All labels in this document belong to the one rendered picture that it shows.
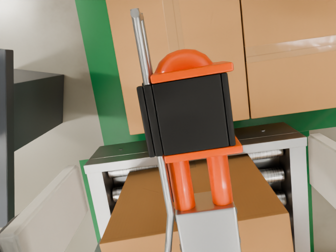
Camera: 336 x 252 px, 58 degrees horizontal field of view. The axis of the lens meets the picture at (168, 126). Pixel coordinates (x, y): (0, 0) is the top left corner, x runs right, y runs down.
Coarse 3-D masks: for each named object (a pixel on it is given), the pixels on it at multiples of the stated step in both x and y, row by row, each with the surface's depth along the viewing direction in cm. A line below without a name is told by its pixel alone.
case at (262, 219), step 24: (192, 168) 94; (240, 168) 87; (120, 192) 88; (144, 192) 84; (240, 192) 73; (264, 192) 71; (120, 216) 74; (144, 216) 71; (240, 216) 63; (264, 216) 62; (288, 216) 61; (120, 240) 64; (144, 240) 64; (264, 240) 63; (288, 240) 62
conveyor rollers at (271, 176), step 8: (256, 152) 100; (264, 152) 100; (272, 152) 100; (280, 152) 100; (192, 160) 101; (128, 168) 103; (136, 168) 103; (144, 168) 102; (272, 168) 103; (280, 168) 103; (112, 176) 104; (120, 176) 105; (264, 176) 102; (272, 176) 102; (280, 176) 102; (112, 192) 106; (280, 192) 105; (280, 200) 104
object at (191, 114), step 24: (168, 72) 27; (192, 72) 27; (216, 72) 27; (168, 96) 27; (192, 96) 27; (216, 96) 27; (168, 120) 28; (192, 120) 28; (216, 120) 27; (168, 144) 28; (192, 144) 28; (216, 144) 28; (240, 144) 28
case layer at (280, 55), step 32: (128, 0) 91; (160, 0) 90; (192, 0) 90; (224, 0) 90; (256, 0) 90; (288, 0) 89; (320, 0) 89; (128, 32) 93; (160, 32) 93; (192, 32) 92; (224, 32) 92; (256, 32) 92; (288, 32) 91; (320, 32) 91; (128, 64) 95; (256, 64) 94; (288, 64) 94; (320, 64) 93; (128, 96) 97; (256, 96) 96; (288, 96) 96; (320, 96) 96
